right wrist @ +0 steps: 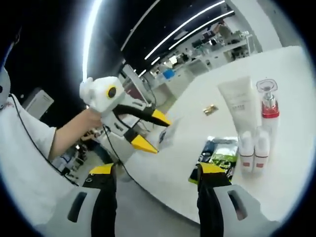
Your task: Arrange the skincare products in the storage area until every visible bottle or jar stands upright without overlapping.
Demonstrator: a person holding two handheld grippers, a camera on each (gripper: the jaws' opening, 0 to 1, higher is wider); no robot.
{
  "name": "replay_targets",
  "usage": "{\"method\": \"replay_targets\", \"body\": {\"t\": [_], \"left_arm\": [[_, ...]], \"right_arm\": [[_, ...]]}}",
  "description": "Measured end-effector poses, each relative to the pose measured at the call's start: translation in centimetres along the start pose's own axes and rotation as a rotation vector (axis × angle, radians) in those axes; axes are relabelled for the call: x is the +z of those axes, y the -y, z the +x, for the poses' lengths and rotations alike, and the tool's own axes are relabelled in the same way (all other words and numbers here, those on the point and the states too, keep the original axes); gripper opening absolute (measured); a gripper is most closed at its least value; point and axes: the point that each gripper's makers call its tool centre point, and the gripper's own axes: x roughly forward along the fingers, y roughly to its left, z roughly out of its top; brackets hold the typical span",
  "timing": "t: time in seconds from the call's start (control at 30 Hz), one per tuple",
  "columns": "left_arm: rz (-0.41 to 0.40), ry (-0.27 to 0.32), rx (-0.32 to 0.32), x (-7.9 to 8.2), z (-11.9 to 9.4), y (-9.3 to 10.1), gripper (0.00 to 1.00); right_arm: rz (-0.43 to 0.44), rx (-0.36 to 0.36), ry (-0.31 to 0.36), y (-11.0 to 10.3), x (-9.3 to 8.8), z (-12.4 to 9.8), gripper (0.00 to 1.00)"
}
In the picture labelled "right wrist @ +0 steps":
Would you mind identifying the long straight ceiling light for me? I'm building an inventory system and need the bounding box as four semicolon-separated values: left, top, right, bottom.
82;0;114;83

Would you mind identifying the white skincare tube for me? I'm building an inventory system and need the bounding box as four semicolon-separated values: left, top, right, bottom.
217;76;263;140

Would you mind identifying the row of white office desks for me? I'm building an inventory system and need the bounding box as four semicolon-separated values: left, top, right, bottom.
158;32;255;82

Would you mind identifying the ceiling air vent panel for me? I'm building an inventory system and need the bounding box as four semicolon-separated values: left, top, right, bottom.
24;87;55;117

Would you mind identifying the black chest device cable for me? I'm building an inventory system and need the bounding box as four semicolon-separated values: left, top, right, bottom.
8;93;79;186

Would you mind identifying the pink display screen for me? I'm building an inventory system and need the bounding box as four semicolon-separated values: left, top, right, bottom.
121;64;149;101

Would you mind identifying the gold skincare sachet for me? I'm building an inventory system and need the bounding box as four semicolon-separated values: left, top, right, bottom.
201;104;220;116

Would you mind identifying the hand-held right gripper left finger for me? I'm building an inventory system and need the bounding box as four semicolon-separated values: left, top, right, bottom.
58;162;118;237

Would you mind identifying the person's left hand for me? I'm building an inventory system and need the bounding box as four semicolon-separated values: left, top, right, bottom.
78;108;102;131

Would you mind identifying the skincare pump bottle red collar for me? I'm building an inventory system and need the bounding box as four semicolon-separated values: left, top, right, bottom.
255;78;281;141

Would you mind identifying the grey chest-worn device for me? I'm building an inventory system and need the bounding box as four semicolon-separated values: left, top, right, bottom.
0;65;12;110

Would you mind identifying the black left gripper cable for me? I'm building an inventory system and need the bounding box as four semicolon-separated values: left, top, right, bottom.
101;124;135;182

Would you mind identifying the person in white shirt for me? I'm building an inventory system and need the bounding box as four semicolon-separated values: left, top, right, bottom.
0;95;82;223

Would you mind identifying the green black skincare packet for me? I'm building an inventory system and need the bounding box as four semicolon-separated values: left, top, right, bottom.
188;136;240;185

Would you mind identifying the small skincare bottle clear cap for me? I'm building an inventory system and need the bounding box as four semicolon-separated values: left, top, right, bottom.
254;128;270;174
238;130;255;173

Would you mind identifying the curved ceiling light strip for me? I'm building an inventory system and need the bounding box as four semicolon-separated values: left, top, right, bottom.
150;9;235;65
144;0;226;60

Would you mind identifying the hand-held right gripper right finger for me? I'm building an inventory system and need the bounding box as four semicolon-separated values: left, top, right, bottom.
197;161;281;237

